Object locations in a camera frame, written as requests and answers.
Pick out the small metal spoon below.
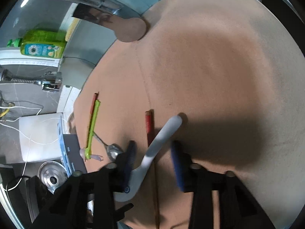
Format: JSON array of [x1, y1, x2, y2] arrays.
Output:
[[94, 132, 123, 162]]

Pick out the green plastic spoon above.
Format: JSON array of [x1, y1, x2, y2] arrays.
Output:
[[85, 99, 100, 160]]

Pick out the red-tipped wooden chopstick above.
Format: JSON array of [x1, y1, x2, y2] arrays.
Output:
[[145, 109, 160, 228], [89, 92, 99, 125]]

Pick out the blue plastic drain basket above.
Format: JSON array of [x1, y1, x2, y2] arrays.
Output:
[[57, 116, 72, 177]]

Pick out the steel pot lid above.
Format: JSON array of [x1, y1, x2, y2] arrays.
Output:
[[38, 161, 68, 193]]

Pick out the white plastic cutting board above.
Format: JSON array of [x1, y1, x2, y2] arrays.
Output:
[[0, 113, 65, 165]]

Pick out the brown table mat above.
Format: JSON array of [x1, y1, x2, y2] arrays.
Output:
[[73, 0, 304, 228]]

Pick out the chrome sink faucet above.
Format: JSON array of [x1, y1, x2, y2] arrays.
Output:
[[1, 67, 62, 93]]

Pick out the green dish soap bottle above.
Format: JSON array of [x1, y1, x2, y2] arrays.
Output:
[[7, 30, 67, 59]]

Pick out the white cable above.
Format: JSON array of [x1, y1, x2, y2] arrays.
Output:
[[0, 100, 64, 191]]

